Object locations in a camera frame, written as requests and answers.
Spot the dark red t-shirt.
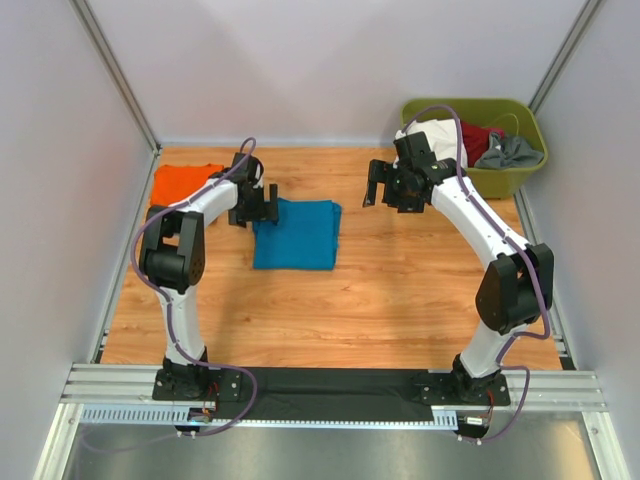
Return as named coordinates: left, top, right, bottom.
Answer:
left=461, top=121, right=504, bottom=167

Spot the white t-shirt with green stripe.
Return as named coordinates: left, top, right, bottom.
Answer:
left=395, top=119, right=468, bottom=168

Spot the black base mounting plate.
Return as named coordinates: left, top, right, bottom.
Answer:
left=182, top=367, right=510, bottom=422

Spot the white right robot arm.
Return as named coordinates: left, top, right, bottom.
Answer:
left=363, top=132, right=554, bottom=404

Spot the blue t-shirt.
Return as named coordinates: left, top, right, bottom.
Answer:
left=252, top=198, right=342, bottom=271

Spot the aluminium front rail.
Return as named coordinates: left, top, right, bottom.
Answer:
left=61, top=365, right=607, bottom=430

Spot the grey t-shirt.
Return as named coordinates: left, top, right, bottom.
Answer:
left=474, top=133, right=544, bottom=170

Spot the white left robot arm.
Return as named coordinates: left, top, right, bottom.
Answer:
left=137, top=152, right=279, bottom=402

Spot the green plastic laundry basket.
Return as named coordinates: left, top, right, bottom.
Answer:
left=401, top=98, right=547, bottom=199

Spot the folded orange t-shirt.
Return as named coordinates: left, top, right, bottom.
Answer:
left=149, top=164, right=224, bottom=206

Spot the aluminium frame post right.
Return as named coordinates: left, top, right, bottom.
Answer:
left=529, top=0, right=605, bottom=114

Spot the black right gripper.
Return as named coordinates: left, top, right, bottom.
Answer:
left=363, top=160, right=424, bottom=215

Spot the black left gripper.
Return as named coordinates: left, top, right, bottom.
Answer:
left=229, top=185, right=278, bottom=230

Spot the aluminium frame post left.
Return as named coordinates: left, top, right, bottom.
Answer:
left=69, top=0, right=161, bottom=154

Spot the aluminium frame post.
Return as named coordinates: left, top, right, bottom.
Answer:
left=69, top=0, right=161, bottom=154
left=529, top=0, right=605, bottom=114

